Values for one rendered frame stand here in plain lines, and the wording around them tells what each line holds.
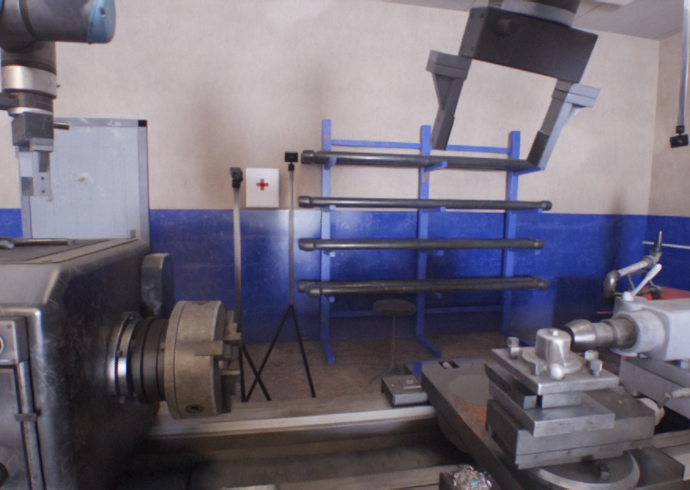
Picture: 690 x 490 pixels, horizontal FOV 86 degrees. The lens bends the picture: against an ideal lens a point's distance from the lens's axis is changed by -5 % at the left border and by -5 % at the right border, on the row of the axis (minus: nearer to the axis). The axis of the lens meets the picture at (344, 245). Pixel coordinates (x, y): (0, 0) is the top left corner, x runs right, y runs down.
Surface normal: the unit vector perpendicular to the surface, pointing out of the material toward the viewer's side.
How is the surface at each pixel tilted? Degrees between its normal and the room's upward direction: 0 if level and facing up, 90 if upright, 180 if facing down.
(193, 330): 42
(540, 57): 114
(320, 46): 90
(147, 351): 56
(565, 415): 0
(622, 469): 0
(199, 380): 89
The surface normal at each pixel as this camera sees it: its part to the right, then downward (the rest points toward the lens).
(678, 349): 0.17, 0.18
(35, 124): 0.76, 0.08
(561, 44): 0.08, 0.50
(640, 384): -0.98, 0.00
